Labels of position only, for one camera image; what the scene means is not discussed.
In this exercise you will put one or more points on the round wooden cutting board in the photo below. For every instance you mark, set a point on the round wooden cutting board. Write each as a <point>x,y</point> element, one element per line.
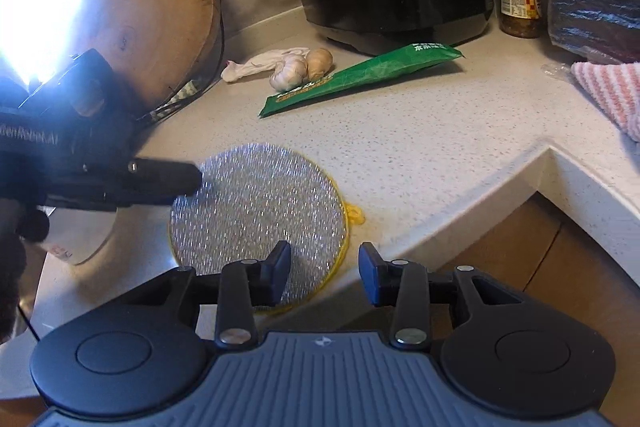
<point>150,22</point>

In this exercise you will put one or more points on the striped cloth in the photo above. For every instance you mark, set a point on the striped cloth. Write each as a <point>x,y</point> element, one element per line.
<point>185,96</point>

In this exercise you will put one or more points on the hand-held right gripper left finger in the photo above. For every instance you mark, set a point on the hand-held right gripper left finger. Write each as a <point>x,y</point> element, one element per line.
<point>280,269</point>

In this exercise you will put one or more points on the crumpled white plastic bag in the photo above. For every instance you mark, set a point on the crumpled white plastic bag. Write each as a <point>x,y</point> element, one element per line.
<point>245,68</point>

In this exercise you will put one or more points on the person's left hand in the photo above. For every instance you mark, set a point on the person's left hand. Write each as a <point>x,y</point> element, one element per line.
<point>12,287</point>

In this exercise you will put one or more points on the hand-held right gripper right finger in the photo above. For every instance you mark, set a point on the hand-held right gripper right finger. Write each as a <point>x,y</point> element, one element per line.
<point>370,272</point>

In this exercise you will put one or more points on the pink striped towel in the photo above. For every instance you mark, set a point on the pink striped towel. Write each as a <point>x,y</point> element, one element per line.
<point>610,92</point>

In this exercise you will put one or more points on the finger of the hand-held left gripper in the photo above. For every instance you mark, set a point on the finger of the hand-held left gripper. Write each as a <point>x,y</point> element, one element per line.
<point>165,181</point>

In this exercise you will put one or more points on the tan garlic bulb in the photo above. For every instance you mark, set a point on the tan garlic bulb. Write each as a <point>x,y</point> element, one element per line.
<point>320,62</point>

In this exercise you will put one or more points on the green packet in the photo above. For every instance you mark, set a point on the green packet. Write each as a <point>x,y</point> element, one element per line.
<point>370,69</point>

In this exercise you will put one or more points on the glass jar with orange lid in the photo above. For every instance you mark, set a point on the glass jar with orange lid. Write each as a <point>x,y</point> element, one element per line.
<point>520,2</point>

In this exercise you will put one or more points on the white garlic bulb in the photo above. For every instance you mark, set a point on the white garlic bulb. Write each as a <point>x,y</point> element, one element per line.
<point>287,72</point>

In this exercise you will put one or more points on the round silver scrubber pad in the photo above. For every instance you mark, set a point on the round silver scrubber pad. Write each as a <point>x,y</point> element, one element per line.
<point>260,197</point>

